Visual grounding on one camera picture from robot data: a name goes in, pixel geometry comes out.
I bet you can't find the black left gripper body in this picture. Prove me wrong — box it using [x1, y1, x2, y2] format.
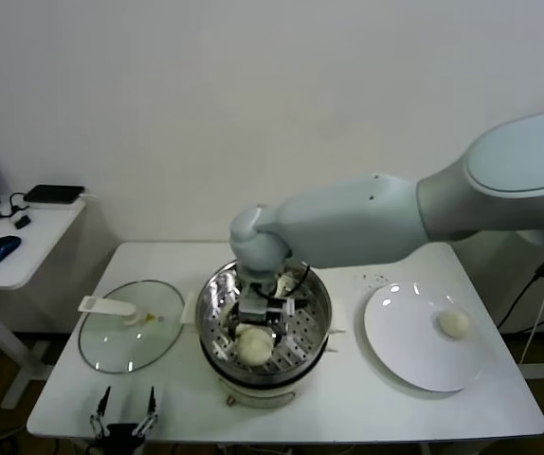
[102, 423, 146, 455]

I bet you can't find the glass lid white handle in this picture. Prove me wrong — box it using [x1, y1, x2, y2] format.
[78, 280, 184, 375]

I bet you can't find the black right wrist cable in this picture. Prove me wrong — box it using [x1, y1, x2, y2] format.
[281, 263, 314, 314]

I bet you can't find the blue computer mouse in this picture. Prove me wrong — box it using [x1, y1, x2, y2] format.
[0, 235, 23, 265]

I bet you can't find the thin black desk cable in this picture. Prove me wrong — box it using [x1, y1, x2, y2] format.
[0, 191, 29, 223]

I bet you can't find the flat black box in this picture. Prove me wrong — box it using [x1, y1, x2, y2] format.
[23, 185, 85, 206]

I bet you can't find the white electric cooker pot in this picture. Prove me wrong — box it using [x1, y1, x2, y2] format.
[200, 326, 344, 411]

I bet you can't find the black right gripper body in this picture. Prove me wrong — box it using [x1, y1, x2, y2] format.
[237, 282, 286, 333]

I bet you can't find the white table foot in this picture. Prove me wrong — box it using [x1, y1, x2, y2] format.
[520, 338, 544, 380]

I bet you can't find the white round plate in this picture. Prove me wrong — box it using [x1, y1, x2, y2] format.
[354, 282, 486, 393]

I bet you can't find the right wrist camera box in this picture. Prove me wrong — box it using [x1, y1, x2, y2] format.
[271, 296, 299, 318]

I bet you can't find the white side desk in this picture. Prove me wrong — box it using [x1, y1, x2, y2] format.
[0, 198, 88, 411]

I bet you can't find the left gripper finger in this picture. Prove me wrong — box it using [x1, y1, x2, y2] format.
[132, 386, 159, 437]
[89, 386, 112, 436]

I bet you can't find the stainless steel steamer basket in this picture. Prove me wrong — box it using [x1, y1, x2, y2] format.
[179, 253, 349, 376]

